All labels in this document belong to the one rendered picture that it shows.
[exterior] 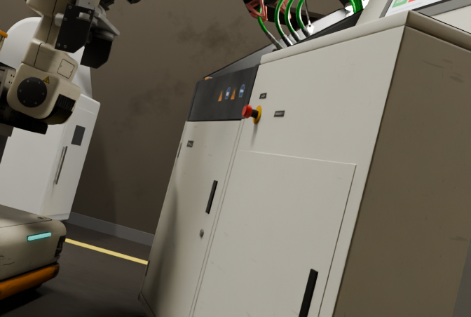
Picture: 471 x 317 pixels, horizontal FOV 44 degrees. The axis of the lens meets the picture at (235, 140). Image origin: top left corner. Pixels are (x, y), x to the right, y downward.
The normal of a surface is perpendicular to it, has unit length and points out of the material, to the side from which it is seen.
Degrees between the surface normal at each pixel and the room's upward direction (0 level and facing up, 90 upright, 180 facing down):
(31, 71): 90
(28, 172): 90
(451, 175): 90
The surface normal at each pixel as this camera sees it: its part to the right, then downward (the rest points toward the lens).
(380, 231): 0.32, 0.03
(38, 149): -0.07, -0.08
